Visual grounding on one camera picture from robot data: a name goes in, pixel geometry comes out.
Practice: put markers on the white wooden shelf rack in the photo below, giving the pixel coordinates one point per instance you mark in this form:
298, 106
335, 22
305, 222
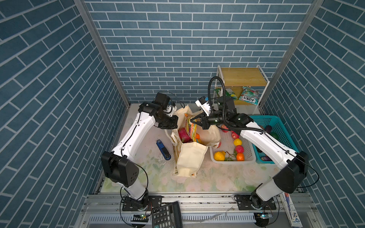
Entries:
237, 78

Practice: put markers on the white plastic fruit basket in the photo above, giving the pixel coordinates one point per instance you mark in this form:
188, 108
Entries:
228, 147

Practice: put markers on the black calculator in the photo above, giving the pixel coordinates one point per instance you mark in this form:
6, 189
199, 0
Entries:
167, 216

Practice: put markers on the white toothpaste box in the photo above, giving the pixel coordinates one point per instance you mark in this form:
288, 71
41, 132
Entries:
290, 211

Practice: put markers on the small orange fruit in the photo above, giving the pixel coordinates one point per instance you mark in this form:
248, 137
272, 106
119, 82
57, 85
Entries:
240, 157

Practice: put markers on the teal foxs candy bag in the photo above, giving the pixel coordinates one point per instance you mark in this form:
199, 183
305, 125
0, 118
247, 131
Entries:
249, 95

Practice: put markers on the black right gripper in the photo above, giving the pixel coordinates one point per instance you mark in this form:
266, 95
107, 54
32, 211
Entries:
204, 121

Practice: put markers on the cream floral tote bag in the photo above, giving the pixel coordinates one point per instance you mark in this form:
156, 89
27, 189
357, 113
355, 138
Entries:
189, 156

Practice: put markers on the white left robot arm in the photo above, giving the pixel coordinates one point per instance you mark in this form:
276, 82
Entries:
119, 164

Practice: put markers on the pink dragon fruit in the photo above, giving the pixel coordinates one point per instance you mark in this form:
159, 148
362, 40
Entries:
184, 137

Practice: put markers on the teal plastic vegetable basket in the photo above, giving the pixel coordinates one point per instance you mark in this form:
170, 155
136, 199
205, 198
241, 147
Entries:
278, 131

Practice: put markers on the aluminium corner post right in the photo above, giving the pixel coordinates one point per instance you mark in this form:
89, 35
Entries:
312, 11

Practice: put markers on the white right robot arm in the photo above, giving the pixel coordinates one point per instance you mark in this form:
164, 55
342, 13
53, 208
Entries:
293, 165

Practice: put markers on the colourful snack bag top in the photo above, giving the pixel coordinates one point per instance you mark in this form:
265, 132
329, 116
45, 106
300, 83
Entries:
191, 129

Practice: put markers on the blue stapler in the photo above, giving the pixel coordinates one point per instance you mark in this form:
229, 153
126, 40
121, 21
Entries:
163, 150

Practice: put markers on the yellow lemon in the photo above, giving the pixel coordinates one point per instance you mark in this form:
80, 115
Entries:
219, 156

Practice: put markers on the floral table mat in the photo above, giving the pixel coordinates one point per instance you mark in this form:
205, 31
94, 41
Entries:
211, 177

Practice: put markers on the green snack bag lower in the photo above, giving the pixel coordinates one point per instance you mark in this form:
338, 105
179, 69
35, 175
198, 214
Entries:
229, 94

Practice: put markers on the aluminium corner post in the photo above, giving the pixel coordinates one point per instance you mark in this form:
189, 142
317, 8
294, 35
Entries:
83, 10
312, 11

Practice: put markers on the aluminium corner post left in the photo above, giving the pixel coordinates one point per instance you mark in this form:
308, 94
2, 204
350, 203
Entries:
83, 10

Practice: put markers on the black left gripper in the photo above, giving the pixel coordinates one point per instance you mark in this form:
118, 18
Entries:
173, 124

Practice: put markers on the yellow round fruit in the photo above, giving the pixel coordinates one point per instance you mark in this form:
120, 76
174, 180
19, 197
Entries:
237, 142

